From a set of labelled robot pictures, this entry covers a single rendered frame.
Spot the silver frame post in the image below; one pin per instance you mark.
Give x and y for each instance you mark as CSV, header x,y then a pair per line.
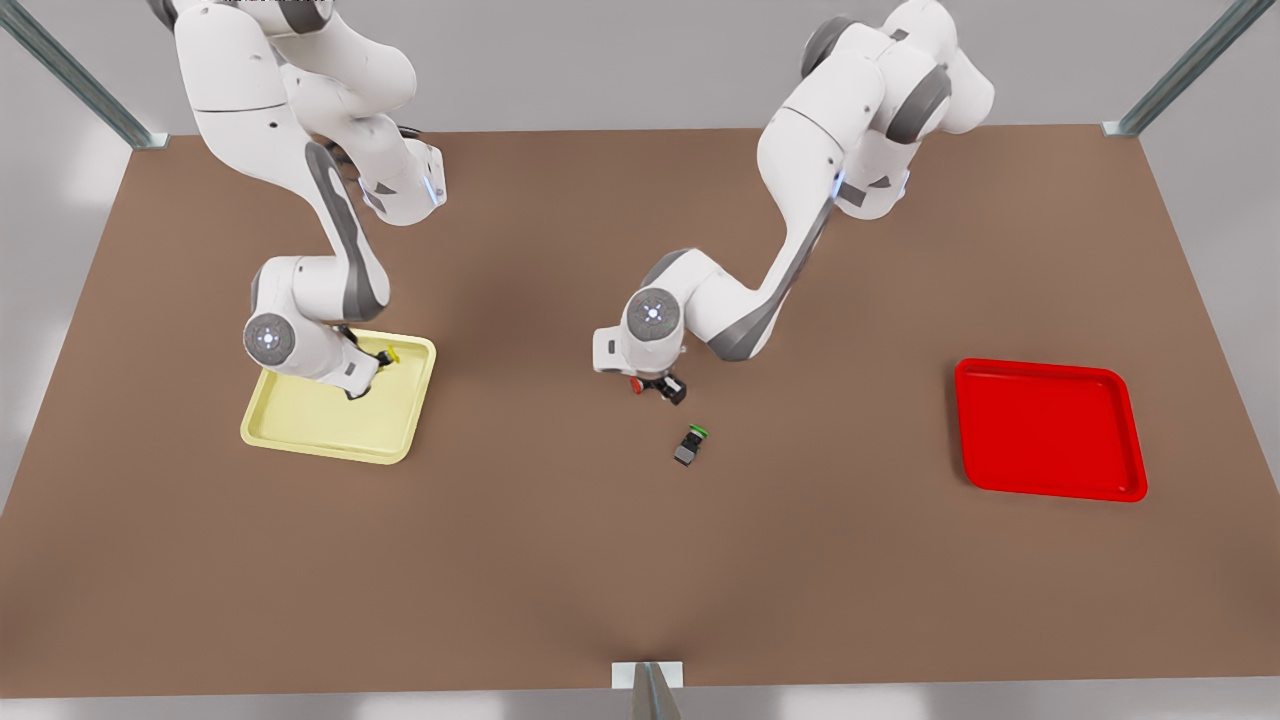
x,y
75,72
650,690
1180,70

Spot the yellow tray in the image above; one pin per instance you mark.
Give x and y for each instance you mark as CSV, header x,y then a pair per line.
x,y
340,410

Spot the yellow switch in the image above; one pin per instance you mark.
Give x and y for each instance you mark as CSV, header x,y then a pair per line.
x,y
388,355

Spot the green switch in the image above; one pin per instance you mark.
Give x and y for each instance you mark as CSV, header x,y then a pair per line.
x,y
691,445

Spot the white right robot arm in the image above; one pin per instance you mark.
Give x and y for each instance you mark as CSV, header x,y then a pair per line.
x,y
330,100

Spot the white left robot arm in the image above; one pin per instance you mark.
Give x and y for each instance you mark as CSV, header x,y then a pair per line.
x,y
840,130

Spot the red tray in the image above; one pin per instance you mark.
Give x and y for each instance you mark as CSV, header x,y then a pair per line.
x,y
1048,430

